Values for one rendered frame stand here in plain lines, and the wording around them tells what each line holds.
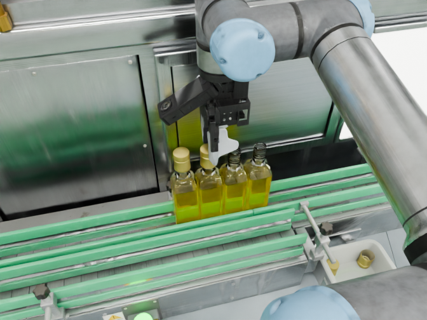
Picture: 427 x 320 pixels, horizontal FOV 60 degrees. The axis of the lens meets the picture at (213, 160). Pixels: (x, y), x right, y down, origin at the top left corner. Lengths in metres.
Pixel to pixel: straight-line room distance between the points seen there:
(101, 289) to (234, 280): 0.30
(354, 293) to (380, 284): 0.02
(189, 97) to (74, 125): 0.34
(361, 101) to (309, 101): 0.53
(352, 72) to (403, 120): 0.09
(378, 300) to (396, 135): 0.17
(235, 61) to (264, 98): 0.43
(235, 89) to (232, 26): 0.21
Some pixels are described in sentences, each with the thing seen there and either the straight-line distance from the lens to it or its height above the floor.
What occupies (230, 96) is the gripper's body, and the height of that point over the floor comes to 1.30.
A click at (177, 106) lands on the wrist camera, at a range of 0.66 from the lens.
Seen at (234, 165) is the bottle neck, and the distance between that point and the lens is 0.81.
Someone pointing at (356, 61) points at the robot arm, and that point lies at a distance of 0.47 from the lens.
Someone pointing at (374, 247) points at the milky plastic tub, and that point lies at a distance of 1.10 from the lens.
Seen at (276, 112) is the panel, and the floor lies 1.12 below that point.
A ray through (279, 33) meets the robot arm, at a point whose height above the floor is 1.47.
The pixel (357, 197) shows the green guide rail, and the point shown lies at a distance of 1.05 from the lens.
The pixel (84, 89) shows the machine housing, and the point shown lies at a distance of 0.85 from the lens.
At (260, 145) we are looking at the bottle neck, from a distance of 0.82.
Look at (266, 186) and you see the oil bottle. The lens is 0.87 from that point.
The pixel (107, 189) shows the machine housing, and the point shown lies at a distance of 1.05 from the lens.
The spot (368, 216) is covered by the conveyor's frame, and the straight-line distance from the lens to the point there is 1.11.
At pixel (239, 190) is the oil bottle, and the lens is 0.85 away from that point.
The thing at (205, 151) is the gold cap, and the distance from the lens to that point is 0.76.
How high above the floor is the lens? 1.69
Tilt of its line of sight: 45 degrees down
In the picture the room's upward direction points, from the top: straight up
